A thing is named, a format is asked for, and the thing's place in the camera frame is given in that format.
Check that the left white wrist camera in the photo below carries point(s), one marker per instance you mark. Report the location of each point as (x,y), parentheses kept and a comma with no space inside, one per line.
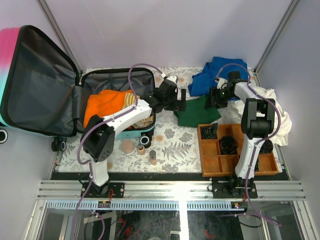
(170,79)

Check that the rolled dark belt bottom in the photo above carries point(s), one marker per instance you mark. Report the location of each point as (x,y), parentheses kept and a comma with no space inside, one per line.
(257,165)

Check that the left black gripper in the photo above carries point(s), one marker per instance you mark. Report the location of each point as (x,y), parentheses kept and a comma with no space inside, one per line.
(174,105)

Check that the dark green garment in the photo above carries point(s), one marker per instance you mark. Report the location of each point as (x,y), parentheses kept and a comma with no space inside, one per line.
(196,113)

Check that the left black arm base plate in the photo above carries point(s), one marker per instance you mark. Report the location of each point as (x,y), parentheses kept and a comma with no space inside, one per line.
(108,190)

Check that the aluminium rail frame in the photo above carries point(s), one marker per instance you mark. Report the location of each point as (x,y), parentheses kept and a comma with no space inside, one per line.
(169,195)

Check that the rolled black belt centre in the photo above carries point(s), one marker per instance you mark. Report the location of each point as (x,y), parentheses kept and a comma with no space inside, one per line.
(228,145)

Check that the orange garment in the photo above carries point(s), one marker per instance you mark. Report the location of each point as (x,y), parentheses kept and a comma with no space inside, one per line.
(105,103)

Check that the round peach compact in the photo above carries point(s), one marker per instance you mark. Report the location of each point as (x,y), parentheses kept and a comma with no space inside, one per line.
(127,146)

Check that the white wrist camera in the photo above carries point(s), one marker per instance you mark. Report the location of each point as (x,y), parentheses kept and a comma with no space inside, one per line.
(221,83)
(170,79)

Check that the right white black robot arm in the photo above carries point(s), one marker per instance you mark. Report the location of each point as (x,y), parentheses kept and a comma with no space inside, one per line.
(257,122)

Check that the small bottle black cap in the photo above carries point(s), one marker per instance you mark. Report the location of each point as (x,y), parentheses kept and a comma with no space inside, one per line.
(141,149)

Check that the pink teal open suitcase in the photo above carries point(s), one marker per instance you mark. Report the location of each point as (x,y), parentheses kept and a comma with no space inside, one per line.
(41,90)

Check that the floral patterned table mat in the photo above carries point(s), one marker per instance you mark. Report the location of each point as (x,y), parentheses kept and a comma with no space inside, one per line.
(176,147)

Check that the white crumpled garment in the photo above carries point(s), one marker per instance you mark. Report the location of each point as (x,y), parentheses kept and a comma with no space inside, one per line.
(281,137)

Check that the blue garment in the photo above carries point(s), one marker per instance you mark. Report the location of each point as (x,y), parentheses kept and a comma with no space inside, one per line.
(202,81)

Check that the rolled black belt right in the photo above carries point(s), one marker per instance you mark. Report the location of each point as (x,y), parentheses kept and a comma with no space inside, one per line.
(267,147)

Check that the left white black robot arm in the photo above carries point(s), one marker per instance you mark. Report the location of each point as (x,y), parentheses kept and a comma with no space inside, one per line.
(99,136)

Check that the small bottle grey cap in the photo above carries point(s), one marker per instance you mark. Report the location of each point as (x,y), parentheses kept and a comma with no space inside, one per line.
(153,157)

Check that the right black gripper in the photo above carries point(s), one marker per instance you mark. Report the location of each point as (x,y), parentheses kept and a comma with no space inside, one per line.
(219,104)

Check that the yellow white striped towel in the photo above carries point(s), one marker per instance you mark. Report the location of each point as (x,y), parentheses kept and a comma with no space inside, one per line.
(129,100)

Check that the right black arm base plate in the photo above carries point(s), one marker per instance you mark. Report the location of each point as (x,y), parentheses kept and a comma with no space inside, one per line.
(223,190)

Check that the rolled black belt top-left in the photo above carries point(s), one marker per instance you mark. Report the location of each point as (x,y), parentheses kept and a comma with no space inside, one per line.
(209,132)

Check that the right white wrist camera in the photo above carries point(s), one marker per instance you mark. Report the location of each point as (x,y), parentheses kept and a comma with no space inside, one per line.
(221,83)

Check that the wooden compartment tray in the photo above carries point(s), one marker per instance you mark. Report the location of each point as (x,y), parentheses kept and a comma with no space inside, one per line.
(215,162)

